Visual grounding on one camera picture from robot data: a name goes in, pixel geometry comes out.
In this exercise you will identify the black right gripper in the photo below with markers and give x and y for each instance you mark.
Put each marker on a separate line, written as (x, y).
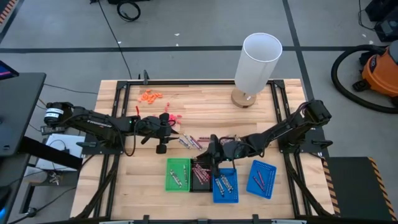
(225, 152)

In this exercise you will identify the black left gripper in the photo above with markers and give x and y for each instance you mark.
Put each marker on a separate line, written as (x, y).
(155, 130)

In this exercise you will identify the white wrapper crayon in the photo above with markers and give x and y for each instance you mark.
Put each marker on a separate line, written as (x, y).
(178, 182)
(189, 140)
(184, 143)
(185, 174)
(175, 178)

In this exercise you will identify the magenta wrapper crayon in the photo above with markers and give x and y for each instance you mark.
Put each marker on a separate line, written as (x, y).
(203, 141)
(204, 137)

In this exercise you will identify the grey wrapper crayon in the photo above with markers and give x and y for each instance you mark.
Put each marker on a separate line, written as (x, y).
(219, 186)
(228, 183)
(196, 142)

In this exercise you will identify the black plastic basket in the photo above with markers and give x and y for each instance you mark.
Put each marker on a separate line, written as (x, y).
(194, 187)

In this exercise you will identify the blue plastic basket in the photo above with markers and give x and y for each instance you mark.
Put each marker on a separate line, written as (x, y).
(225, 199)
(270, 174)

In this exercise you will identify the red crayon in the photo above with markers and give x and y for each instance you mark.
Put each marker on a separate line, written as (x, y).
(137, 110)

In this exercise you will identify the green plastic basket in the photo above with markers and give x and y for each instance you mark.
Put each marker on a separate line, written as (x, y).
(168, 187)

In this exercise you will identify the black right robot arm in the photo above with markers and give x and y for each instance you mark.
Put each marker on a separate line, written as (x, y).
(280, 133)

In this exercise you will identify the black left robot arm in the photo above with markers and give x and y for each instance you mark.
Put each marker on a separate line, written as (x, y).
(99, 123)

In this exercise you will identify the pink crayon pieces heap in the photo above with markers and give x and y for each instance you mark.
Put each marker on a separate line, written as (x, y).
(174, 118)

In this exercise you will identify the orange crayon pieces heap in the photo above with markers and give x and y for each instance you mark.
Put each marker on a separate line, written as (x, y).
(150, 98)

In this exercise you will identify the black table clamp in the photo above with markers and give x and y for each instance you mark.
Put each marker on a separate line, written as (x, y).
(255, 218)
(145, 76)
(145, 218)

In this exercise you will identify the white shade wooden base lamp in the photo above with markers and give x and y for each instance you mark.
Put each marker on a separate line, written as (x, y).
(258, 68)

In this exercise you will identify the white paper sheet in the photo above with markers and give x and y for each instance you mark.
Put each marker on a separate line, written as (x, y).
(59, 143)

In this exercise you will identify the black power brick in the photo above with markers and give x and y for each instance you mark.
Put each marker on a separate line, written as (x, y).
(53, 128)

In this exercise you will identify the black desk crossbar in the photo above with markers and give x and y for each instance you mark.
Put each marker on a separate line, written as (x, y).
(53, 155)

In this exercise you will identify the bunch of keys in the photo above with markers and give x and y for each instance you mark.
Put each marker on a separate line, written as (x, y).
(55, 179)

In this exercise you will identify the black mat with hazard stripes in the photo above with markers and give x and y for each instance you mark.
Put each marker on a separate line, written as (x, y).
(354, 186)

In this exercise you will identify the orange shop vacuum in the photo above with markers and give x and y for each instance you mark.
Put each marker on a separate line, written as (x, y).
(334, 73)
(381, 74)

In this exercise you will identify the black desk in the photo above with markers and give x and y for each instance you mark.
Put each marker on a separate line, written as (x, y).
(18, 109)

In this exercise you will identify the monitor with blue screen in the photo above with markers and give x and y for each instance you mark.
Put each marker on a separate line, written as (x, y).
(6, 73)

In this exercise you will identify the black equipment case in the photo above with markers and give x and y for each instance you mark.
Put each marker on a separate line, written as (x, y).
(387, 25)

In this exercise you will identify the black aluminium table frame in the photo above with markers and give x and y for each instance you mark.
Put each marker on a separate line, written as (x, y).
(186, 82)

